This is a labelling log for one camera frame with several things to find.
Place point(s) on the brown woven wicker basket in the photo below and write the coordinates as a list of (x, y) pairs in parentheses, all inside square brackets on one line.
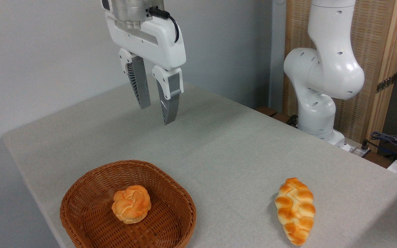
[(91, 210)]

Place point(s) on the long braided bread loaf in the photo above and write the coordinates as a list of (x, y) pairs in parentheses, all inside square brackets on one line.
[(295, 210)]

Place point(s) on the round knotted bread roll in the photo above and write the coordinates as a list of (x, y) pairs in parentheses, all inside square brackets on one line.
[(131, 204)]

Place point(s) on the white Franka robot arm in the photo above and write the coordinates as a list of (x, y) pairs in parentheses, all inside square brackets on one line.
[(326, 69)]

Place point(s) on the grey tablecloth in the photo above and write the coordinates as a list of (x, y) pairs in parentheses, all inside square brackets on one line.
[(240, 144)]

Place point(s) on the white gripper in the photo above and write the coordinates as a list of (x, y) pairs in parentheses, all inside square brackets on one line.
[(157, 43)]

